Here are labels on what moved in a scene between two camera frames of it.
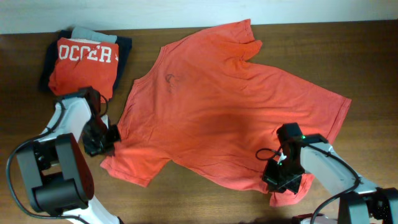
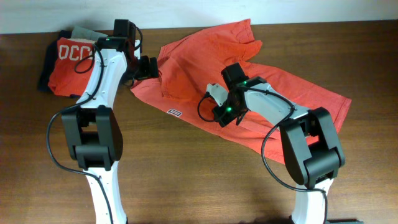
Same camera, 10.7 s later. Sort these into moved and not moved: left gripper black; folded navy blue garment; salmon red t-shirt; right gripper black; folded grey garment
Moved: right gripper black; salmon red t-shirt; left gripper black
Not moved: folded navy blue garment; folded grey garment
